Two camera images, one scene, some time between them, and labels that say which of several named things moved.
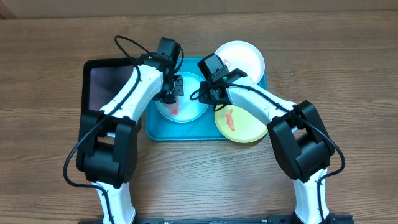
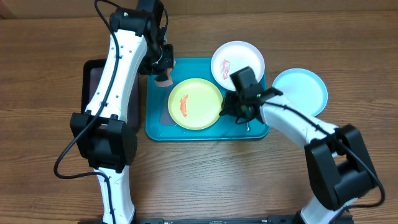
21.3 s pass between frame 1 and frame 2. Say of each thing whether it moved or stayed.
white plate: stayed
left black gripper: moved
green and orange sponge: moved
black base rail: stayed
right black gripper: moved
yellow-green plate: moved
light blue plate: moved
